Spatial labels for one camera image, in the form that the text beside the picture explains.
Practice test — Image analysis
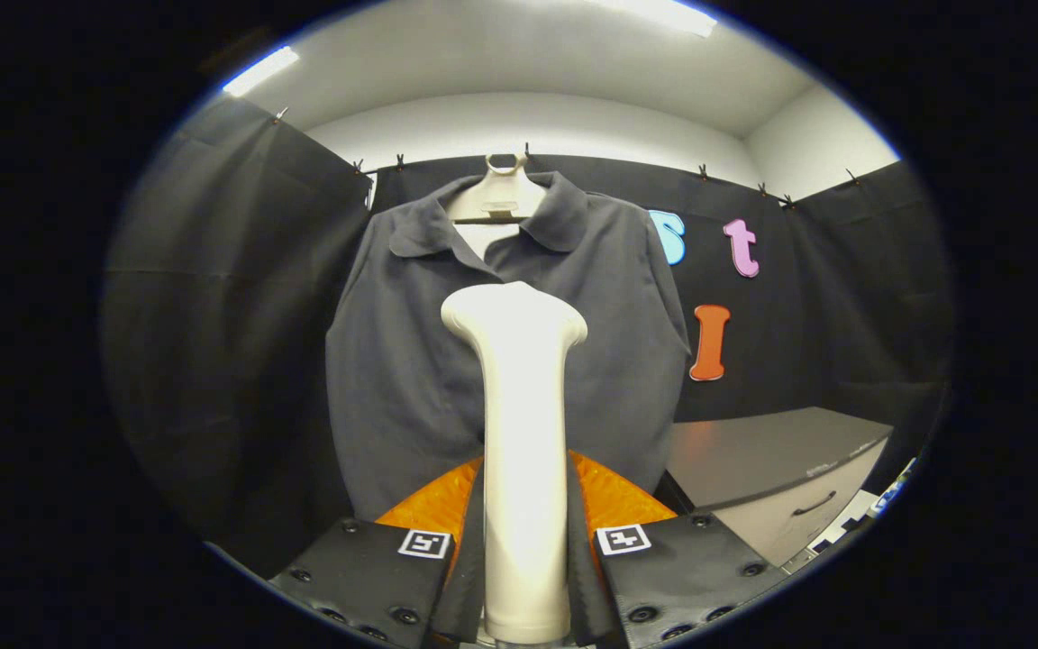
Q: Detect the grey cabinet with drawers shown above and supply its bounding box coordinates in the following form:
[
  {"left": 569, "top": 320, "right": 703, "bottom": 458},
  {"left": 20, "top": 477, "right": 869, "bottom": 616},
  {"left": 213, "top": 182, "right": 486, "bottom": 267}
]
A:
[{"left": 663, "top": 406, "right": 896, "bottom": 569}]

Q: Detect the large ceiling light panel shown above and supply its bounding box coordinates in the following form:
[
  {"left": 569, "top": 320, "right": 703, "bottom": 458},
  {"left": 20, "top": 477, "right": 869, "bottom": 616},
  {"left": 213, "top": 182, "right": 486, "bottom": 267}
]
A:
[{"left": 591, "top": 0, "right": 718, "bottom": 39}]

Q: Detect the narrow ceiling light panel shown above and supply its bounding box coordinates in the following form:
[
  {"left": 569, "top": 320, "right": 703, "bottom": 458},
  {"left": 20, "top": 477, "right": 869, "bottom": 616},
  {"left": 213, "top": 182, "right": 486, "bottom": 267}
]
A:
[{"left": 222, "top": 45, "right": 301, "bottom": 98}]

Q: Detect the white garment steamer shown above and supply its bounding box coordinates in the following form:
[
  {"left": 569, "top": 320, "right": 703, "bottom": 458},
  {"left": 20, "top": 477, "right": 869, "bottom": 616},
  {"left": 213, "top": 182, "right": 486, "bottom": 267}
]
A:
[{"left": 440, "top": 281, "right": 589, "bottom": 645}]

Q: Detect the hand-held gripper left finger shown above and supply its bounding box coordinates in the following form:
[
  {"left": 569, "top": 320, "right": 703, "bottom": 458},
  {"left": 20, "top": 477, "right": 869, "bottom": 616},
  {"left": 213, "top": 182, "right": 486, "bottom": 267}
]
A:
[{"left": 269, "top": 451, "right": 491, "bottom": 648}]

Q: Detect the dark grey button shirt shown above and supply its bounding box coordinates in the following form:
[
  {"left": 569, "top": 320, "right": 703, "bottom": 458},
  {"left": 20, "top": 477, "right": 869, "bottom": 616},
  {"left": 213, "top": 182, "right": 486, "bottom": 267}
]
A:
[{"left": 325, "top": 171, "right": 693, "bottom": 524}]

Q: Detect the cream plastic clothes hanger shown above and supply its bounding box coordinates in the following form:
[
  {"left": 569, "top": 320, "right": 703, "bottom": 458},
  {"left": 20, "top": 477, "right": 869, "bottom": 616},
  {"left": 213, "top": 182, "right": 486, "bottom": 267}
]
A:
[{"left": 444, "top": 151, "right": 549, "bottom": 226}]

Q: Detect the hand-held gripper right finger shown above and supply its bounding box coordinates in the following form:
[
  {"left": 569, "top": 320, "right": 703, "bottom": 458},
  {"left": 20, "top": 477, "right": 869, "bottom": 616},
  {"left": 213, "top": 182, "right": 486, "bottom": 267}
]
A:
[{"left": 566, "top": 448, "right": 790, "bottom": 648}]

